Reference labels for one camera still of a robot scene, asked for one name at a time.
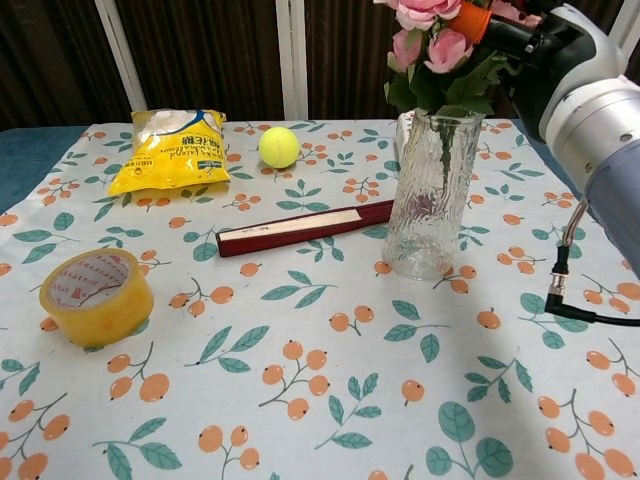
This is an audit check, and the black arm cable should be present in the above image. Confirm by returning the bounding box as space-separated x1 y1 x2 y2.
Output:
544 199 640 326

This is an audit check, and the fruit and leaf print tablecloth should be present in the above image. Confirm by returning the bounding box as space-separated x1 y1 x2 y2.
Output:
0 118 640 480

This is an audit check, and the yellow-green tennis ball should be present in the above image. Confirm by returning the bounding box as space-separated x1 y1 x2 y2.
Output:
258 126 301 169

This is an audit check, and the yellowish packing tape roll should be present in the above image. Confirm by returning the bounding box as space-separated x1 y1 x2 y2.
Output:
39 248 155 348

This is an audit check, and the pink rose bouquet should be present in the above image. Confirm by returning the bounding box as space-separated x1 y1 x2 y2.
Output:
373 0 544 199

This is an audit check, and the small white printed bottle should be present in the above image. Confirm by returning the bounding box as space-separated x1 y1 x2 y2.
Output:
395 112 416 170

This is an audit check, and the yellow marshmallow bag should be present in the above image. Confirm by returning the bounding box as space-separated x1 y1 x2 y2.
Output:
108 107 231 197

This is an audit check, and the dark red folded fan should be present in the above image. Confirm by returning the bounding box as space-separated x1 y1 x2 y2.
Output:
215 198 396 259

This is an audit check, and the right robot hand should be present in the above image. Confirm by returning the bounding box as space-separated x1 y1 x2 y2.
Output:
448 0 629 144

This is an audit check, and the ribbed clear glass vase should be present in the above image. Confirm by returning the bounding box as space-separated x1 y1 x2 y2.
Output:
381 109 487 281

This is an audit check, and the dark folding screen white frame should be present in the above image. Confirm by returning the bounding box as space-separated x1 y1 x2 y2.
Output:
0 0 640 131

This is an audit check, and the teal table cover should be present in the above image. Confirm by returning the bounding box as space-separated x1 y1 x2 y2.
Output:
0 115 640 274

